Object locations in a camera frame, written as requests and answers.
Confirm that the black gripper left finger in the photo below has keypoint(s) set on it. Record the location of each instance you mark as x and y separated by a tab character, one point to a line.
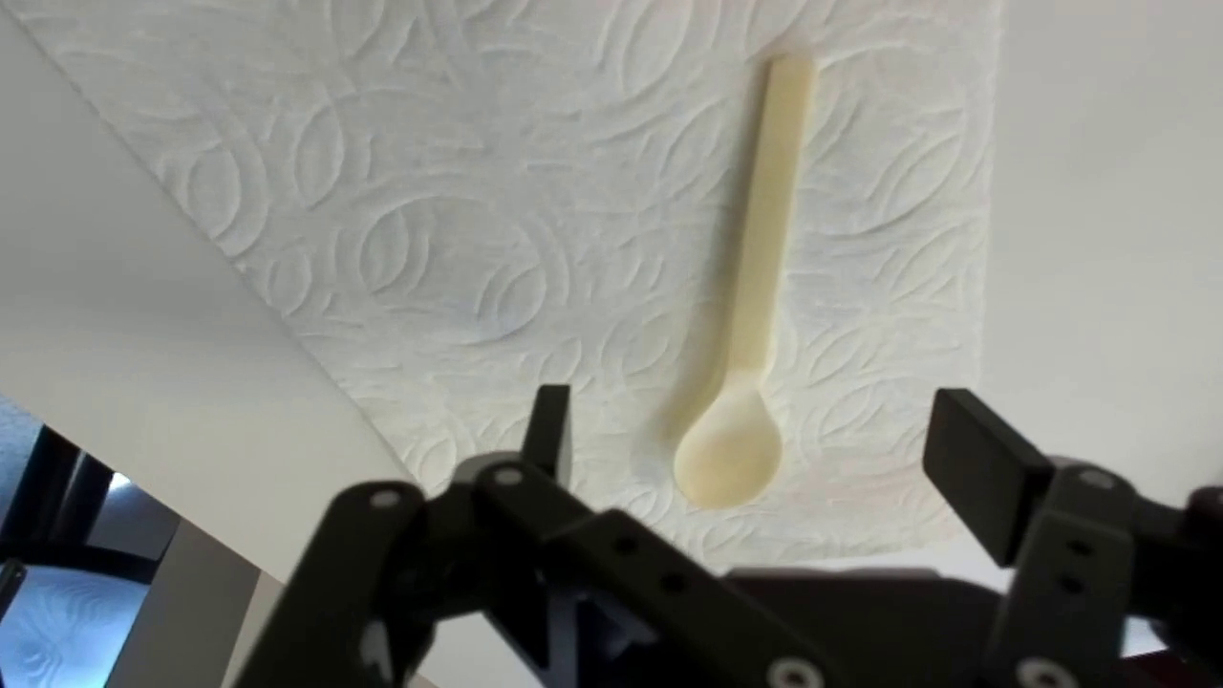
510	558

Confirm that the white paper napkin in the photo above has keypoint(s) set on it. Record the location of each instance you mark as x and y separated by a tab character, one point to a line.
510	192

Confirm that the white plastic spoon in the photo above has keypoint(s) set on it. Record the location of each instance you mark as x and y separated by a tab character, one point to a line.
747	383

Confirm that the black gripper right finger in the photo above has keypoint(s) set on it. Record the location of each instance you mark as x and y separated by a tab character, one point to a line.
1095	576

